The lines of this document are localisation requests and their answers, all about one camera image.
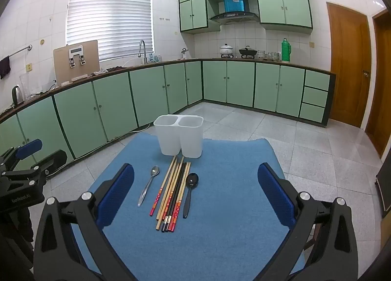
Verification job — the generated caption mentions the green cabinet drawer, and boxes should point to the green cabinet drawer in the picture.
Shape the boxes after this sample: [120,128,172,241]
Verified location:
[302,86,329,107]
[299,102,326,124]
[304,69,331,92]

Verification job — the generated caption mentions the chrome kitchen faucet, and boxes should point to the chrome kitchen faucet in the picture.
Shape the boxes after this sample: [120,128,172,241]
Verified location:
[139,40,149,65]

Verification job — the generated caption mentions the dark hanging towel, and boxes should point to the dark hanging towel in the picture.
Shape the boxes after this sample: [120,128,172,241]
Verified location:
[0,56,11,79]

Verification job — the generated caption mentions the white window blind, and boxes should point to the white window blind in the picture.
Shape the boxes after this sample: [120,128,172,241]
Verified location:
[66,0,155,62]

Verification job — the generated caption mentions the black wok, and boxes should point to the black wok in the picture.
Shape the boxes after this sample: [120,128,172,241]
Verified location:
[239,46,258,58]

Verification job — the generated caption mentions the black plastic spoon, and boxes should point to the black plastic spoon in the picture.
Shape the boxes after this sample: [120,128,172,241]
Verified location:
[183,173,200,219]

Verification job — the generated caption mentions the black box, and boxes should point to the black box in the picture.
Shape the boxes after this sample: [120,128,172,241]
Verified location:
[374,159,391,221]

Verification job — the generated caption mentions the green thermos flask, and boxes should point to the green thermos flask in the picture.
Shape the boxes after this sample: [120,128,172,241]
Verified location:
[281,38,292,63]

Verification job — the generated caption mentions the red patterned wooden chopstick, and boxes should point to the red patterned wooden chopstick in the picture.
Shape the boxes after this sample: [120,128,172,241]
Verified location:
[169,162,189,233]
[173,162,192,232]
[149,156,178,216]
[167,162,188,233]

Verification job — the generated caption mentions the blue hood chimney cover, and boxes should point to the blue hood chimney cover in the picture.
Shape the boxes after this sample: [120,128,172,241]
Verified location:
[224,0,247,13]

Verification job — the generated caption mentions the green wall cabinets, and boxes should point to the green wall cabinets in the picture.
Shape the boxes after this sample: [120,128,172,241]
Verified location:
[178,0,314,35]

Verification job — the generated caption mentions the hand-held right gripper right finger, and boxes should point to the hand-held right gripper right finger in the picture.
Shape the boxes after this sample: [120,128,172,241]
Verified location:
[257,162,358,281]

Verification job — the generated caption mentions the clear glass pitcher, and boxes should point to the clear glass pitcher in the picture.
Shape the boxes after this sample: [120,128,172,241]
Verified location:
[19,73,33,100]

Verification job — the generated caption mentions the wooden board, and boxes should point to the wooden board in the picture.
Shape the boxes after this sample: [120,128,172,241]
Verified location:
[53,40,100,86]

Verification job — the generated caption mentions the blue table cloth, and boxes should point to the blue table cloth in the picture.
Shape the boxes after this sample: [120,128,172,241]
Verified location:
[72,133,306,281]

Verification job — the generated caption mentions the glass range hood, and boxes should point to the glass range hood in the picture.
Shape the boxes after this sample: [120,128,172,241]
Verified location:
[209,11,260,24]

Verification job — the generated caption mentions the metal towel bar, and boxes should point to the metal towel bar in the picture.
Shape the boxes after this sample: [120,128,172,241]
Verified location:
[6,44,33,58]

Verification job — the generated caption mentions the white plastic utensil holder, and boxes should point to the white plastic utensil holder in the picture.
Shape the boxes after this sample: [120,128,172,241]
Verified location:
[153,114,204,159]

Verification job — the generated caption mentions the brown wooden door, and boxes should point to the brown wooden door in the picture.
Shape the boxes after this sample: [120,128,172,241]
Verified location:
[326,2,372,129]
[365,9,391,158]

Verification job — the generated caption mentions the white clip bracket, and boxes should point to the white clip bracket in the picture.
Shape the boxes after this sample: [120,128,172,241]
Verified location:
[69,46,87,68]

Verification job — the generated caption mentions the black electric kettle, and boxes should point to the black electric kettle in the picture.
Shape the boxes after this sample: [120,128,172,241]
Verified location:
[11,86,25,106]

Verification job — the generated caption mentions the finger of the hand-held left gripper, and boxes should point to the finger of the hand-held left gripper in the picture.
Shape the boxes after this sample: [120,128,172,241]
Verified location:
[27,150,68,178]
[0,139,43,175]

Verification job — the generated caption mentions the metal spoon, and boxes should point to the metal spoon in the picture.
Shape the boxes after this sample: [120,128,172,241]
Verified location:
[137,165,161,207]

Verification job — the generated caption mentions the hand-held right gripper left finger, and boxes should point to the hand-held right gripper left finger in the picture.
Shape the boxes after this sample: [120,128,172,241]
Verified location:
[33,163,135,281]

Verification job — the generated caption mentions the green base cabinets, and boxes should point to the green base cabinets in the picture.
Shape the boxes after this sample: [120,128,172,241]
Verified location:
[0,59,337,184]

